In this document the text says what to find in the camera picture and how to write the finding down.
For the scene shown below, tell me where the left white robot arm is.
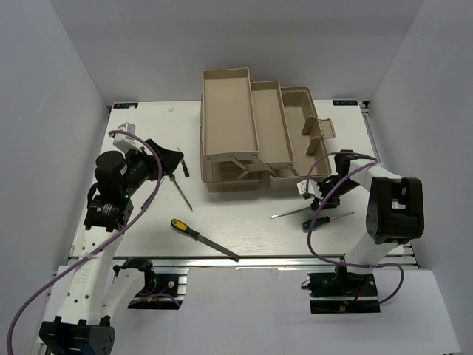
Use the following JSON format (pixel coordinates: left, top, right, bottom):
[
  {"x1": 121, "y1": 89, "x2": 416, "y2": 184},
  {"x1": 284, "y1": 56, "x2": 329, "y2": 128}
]
[{"x1": 39, "y1": 139, "x2": 184, "y2": 354}]

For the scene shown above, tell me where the green screwdriver short shaft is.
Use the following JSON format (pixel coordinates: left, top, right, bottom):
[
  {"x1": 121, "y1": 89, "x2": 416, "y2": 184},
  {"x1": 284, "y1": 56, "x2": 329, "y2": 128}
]
[{"x1": 302, "y1": 212, "x2": 354, "y2": 232}]

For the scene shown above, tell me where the aluminium table edge rail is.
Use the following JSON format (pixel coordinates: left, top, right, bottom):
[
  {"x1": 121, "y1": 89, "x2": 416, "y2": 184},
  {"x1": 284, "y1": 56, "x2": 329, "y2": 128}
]
[{"x1": 66, "y1": 254, "x2": 422, "y2": 269}]

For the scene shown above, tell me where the small precision screwdriver upper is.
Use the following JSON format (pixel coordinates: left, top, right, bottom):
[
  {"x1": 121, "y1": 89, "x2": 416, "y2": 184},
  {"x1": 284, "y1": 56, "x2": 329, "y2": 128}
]
[{"x1": 181, "y1": 154, "x2": 190, "y2": 178}]

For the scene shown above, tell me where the green screwdriver long shaft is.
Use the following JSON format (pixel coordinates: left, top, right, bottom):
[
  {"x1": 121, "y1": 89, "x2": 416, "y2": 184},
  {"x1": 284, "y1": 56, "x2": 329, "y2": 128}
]
[{"x1": 270, "y1": 206, "x2": 313, "y2": 219}]

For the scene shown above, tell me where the yellow black handled file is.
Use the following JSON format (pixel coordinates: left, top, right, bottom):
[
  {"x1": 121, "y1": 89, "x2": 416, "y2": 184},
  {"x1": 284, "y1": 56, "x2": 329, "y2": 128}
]
[{"x1": 170, "y1": 219, "x2": 240, "y2": 262}]

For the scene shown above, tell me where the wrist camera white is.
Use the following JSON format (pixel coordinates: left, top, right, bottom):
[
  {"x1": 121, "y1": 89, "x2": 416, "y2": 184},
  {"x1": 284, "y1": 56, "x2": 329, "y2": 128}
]
[
  {"x1": 296, "y1": 180, "x2": 323, "y2": 200},
  {"x1": 112, "y1": 122, "x2": 140, "y2": 153}
]

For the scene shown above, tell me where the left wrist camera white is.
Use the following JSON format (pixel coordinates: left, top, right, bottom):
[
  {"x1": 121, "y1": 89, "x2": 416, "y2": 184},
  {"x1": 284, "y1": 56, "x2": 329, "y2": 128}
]
[{"x1": 112, "y1": 122, "x2": 140, "y2": 153}]

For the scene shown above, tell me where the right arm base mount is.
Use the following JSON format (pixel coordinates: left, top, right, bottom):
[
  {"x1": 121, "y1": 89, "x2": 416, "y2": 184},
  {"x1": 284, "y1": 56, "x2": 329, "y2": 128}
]
[{"x1": 301, "y1": 272, "x2": 381, "y2": 314}]

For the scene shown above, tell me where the beige plastic toolbox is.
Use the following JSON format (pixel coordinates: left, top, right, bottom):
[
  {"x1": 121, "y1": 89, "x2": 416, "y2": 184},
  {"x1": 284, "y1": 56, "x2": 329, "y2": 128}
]
[{"x1": 200, "y1": 68, "x2": 336, "y2": 193}]

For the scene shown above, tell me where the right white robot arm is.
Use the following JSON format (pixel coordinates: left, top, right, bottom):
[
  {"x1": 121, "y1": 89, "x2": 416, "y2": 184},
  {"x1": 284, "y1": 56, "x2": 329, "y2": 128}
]
[{"x1": 307, "y1": 150, "x2": 424, "y2": 295}]

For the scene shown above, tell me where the blue label left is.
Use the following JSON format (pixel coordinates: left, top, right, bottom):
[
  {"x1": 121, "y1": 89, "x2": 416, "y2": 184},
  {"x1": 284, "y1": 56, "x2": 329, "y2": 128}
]
[{"x1": 112, "y1": 102, "x2": 138, "y2": 109}]

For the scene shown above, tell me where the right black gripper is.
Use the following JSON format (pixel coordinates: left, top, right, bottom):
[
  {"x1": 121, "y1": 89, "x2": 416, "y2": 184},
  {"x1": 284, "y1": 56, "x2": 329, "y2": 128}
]
[{"x1": 311, "y1": 177, "x2": 359, "y2": 211}]

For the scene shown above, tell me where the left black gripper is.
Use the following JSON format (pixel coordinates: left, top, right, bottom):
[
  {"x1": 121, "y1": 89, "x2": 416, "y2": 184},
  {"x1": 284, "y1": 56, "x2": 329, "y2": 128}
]
[{"x1": 120, "y1": 139, "x2": 184, "y2": 197}]

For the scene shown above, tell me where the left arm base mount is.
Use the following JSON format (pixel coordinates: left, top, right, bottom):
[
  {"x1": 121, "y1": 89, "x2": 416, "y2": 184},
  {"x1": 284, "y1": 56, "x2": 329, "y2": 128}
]
[{"x1": 128, "y1": 269, "x2": 187, "y2": 311}]

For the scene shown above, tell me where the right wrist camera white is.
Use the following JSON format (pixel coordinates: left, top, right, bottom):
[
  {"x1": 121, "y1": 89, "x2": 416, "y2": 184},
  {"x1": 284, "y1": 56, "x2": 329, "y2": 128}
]
[{"x1": 296, "y1": 180, "x2": 323, "y2": 200}]

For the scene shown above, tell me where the black handled awl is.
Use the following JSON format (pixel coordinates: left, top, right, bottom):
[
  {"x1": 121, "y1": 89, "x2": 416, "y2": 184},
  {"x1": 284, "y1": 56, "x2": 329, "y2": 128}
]
[{"x1": 169, "y1": 173, "x2": 194, "y2": 211}]

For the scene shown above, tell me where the blue label right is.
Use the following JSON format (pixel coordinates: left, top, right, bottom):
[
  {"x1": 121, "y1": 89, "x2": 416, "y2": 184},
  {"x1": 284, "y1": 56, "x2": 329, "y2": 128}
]
[{"x1": 332, "y1": 99, "x2": 358, "y2": 107}]

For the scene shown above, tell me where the blue label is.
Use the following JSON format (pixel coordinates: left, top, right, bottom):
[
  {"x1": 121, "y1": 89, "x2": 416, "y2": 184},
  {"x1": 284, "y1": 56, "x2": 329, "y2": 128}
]
[
  {"x1": 112, "y1": 102, "x2": 138, "y2": 109},
  {"x1": 332, "y1": 99, "x2": 358, "y2": 107}
]

